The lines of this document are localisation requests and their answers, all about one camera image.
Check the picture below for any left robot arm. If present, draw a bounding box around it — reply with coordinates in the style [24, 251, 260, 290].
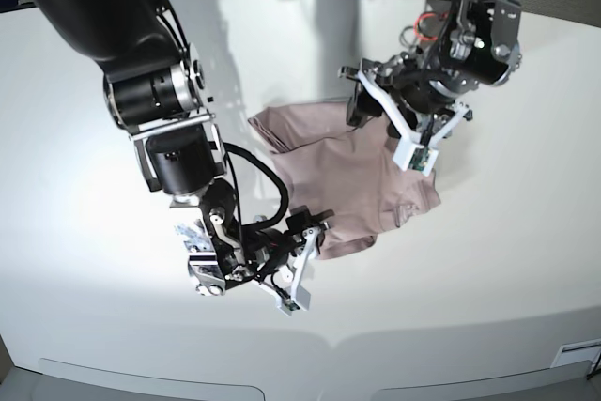
[339, 0, 522, 176]

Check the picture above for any mauve T-shirt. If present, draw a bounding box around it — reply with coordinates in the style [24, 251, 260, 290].
[248, 102, 440, 260]

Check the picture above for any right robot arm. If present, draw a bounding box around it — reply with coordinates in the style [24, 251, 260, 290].
[33, 0, 328, 315]

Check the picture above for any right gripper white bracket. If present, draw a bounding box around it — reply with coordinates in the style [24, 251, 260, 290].
[243, 206, 334, 316]

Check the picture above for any white label sticker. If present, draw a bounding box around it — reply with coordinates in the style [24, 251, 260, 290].
[550, 339, 600, 368]

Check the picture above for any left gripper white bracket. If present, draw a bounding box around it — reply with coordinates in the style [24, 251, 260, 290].
[338, 55, 473, 176]

